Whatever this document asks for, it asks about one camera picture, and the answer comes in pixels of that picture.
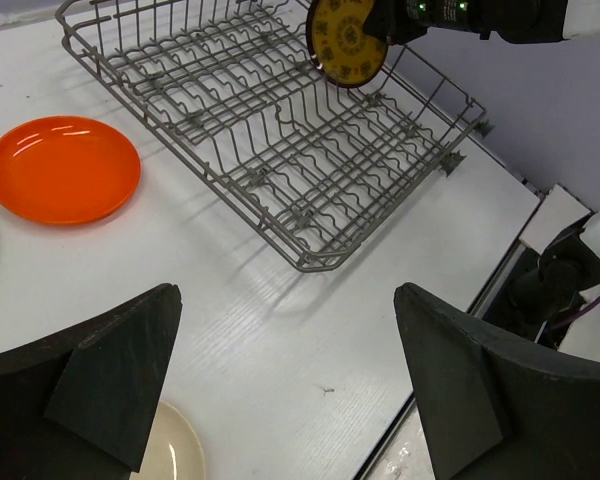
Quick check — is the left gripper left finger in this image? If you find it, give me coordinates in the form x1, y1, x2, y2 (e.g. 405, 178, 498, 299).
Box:
0, 283, 182, 479

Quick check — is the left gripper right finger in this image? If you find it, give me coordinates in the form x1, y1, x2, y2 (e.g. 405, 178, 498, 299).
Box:
394, 283, 600, 479

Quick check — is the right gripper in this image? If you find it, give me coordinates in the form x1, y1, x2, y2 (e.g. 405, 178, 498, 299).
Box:
364, 0, 428, 45

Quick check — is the yellow patterned plate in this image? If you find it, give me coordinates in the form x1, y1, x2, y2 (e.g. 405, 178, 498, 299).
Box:
305, 0, 388, 89

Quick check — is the beige plate with black mark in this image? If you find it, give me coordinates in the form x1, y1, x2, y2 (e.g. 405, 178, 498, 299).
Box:
130, 401, 206, 480

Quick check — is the orange plate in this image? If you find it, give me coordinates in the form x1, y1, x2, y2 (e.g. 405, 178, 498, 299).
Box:
0, 116, 142, 225

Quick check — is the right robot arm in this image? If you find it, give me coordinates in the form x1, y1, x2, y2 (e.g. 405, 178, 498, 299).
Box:
363, 0, 600, 45

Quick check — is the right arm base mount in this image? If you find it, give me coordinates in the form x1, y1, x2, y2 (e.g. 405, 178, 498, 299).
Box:
482, 185, 600, 350

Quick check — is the grey wire dish rack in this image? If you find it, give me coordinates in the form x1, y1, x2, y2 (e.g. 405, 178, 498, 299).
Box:
55, 1, 488, 273

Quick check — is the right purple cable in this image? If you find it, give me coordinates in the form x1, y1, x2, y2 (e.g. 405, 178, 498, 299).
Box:
549, 272, 600, 331

